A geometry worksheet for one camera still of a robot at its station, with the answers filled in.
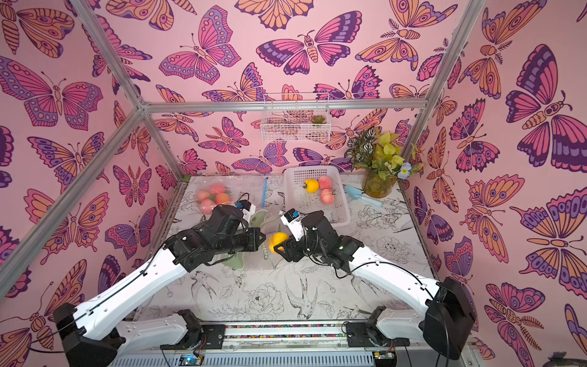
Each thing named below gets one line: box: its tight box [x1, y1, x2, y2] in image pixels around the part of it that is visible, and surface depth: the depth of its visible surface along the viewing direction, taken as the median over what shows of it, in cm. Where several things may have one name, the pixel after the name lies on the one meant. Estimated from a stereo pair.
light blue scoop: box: [343, 185, 384, 208], surface depth 114 cm
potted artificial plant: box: [344, 126, 425, 199], surface depth 102 cm
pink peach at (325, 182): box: [318, 175, 333, 190], surface depth 111 cm
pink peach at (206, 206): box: [200, 198, 216, 215], surface depth 105 cm
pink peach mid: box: [320, 188, 335, 205], surface depth 107 cm
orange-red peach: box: [216, 192, 231, 205], surface depth 106 cm
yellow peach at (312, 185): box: [305, 178, 320, 194], surface depth 111 cm
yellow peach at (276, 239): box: [268, 231, 289, 254], surface depth 74 cm
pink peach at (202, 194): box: [196, 189, 211, 202], surface depth 108 cm
